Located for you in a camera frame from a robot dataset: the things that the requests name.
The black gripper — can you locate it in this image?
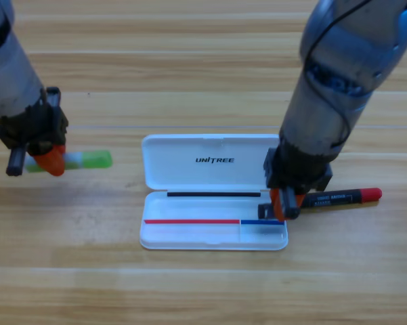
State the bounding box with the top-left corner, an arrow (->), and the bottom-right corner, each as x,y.
262,140 -> 335,222
0,86 -> 70,177

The black and red marker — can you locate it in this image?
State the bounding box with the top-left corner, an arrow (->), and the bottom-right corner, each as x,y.
299,187 -> 383,209

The white Unitree pencil case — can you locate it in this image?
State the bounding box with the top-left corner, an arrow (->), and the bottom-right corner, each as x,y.
139,133 -> 289,252

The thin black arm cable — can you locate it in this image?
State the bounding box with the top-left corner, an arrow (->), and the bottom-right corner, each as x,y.
304,0 -> 377,150

